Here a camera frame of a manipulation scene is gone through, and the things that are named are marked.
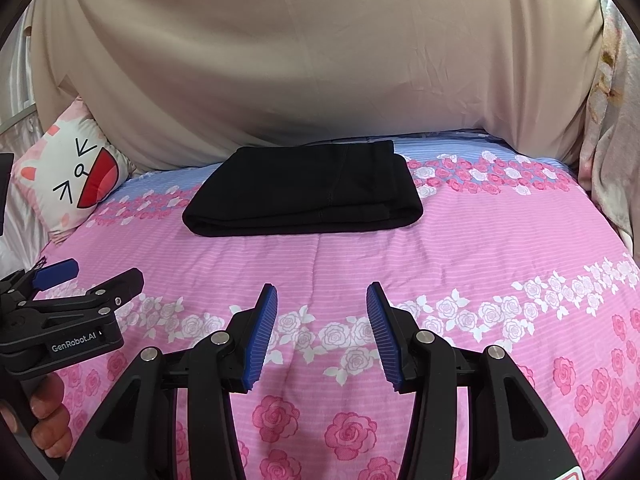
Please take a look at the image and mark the plain beige cloth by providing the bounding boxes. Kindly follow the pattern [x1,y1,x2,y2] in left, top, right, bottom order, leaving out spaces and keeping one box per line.
[30,0,606,176]

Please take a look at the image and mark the pink rose print bedsheet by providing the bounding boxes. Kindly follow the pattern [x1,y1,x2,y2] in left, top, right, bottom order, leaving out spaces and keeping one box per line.
[30,127,640,480]

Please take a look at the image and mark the cat face print pillow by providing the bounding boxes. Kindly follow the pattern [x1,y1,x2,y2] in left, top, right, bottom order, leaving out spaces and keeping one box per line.
[12,97,138,246]

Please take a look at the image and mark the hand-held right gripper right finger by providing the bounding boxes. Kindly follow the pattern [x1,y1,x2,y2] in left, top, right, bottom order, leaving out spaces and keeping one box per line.
[366,281,583,480]

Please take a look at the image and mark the black pants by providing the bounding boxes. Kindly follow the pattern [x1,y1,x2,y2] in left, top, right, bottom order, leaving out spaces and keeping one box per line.
[181,140,425,237]

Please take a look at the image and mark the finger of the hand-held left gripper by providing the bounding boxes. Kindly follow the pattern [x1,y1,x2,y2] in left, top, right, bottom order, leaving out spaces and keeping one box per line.
[74,267,146,314]
[30,258,81,292]

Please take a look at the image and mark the black flat panel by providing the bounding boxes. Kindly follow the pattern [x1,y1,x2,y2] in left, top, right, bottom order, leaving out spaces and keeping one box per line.
[0,152,15,237]

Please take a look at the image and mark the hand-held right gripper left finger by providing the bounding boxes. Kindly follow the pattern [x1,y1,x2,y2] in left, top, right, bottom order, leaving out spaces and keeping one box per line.
[60,282,279,480]

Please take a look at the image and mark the beige floral plush blanket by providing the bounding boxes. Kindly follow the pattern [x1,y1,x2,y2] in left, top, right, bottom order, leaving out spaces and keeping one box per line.
[577,0,640,261]

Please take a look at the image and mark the person's left hand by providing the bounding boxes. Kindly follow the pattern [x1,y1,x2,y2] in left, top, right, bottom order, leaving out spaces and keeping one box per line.
[29,374,76,459]

